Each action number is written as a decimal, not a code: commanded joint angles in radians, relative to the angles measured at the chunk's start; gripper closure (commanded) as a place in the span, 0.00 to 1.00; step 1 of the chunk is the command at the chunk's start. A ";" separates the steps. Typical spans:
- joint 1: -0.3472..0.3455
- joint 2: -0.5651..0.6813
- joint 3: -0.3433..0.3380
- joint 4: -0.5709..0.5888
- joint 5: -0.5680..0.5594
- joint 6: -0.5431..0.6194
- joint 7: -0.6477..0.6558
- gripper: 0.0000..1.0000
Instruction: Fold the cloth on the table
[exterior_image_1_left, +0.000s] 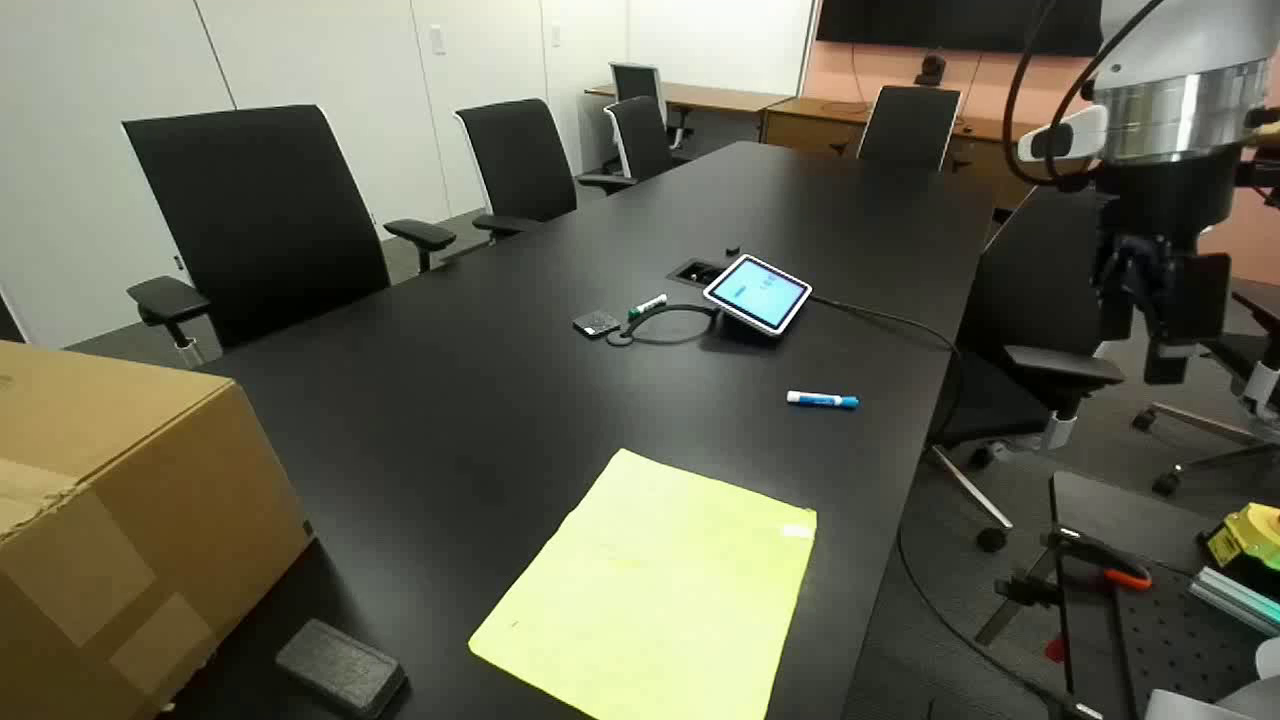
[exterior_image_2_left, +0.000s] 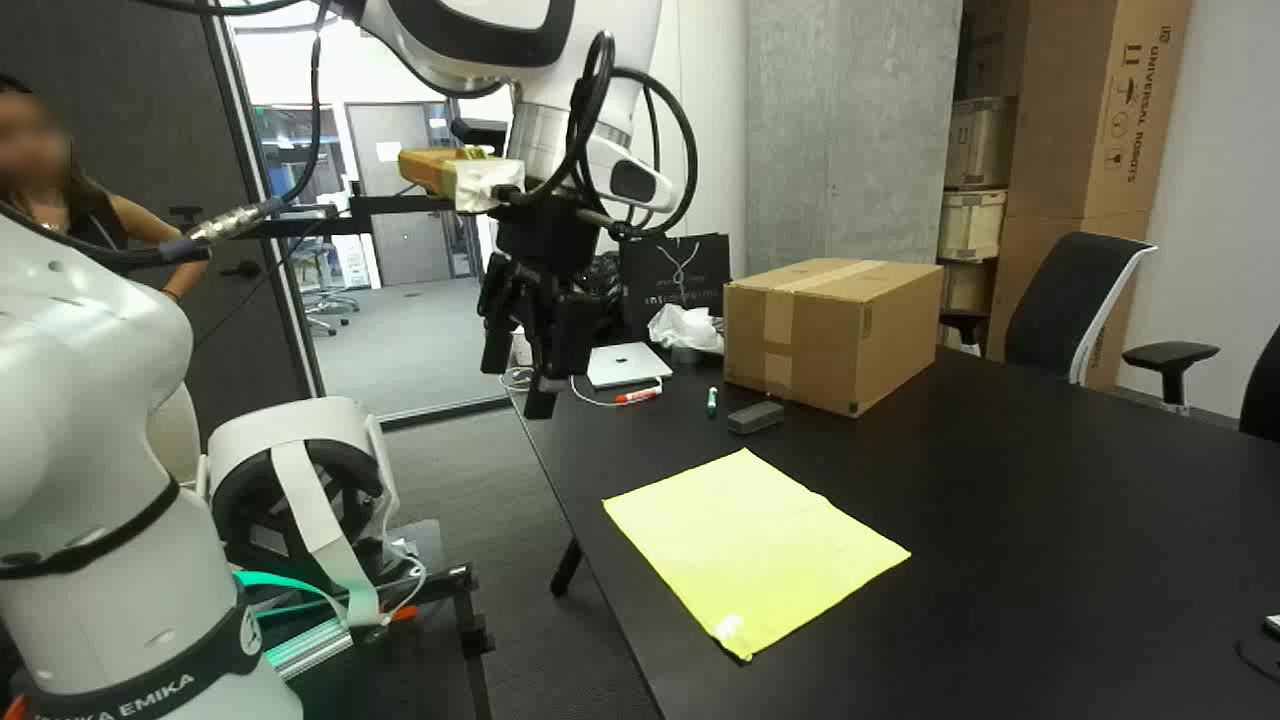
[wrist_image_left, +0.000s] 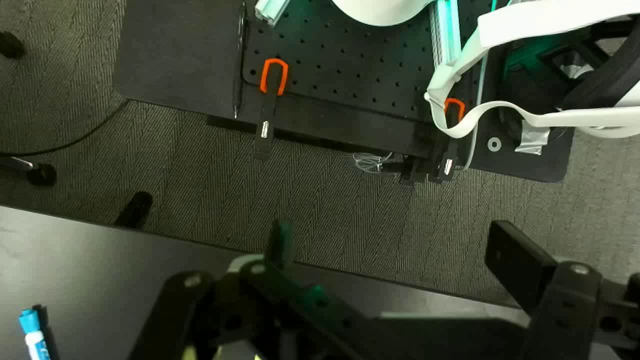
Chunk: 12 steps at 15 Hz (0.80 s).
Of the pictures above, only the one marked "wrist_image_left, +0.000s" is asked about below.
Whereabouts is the blue marker pen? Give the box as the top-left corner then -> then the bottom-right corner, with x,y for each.
15,303 -> 57,360

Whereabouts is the grey tape piece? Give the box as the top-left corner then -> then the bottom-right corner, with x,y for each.
512,126 -> 551,160

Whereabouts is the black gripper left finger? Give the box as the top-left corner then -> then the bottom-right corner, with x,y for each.
128,217 -> 376,360

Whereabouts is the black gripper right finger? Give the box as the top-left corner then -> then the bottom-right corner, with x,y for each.
484,217 -> 640,360

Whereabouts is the black table leg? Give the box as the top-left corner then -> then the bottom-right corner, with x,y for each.
112,190 -> 155,229

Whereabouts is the thin white wire loop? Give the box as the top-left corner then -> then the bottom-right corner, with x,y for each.
349,149 -> 396,178

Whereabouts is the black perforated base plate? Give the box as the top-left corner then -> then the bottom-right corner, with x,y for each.
236,0 -> 575,184

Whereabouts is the orange handled clamp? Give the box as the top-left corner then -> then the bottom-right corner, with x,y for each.
435,95 -> 467,181
256,55 -> 293,144

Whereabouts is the black chair base leg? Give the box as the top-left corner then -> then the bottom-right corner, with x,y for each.
0,153 -> 57,187

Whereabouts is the dark floor mat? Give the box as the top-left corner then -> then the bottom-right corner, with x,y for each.
109,0 -> 245,119

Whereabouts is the green cable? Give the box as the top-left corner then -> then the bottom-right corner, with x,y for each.
427,0 -> 467,65

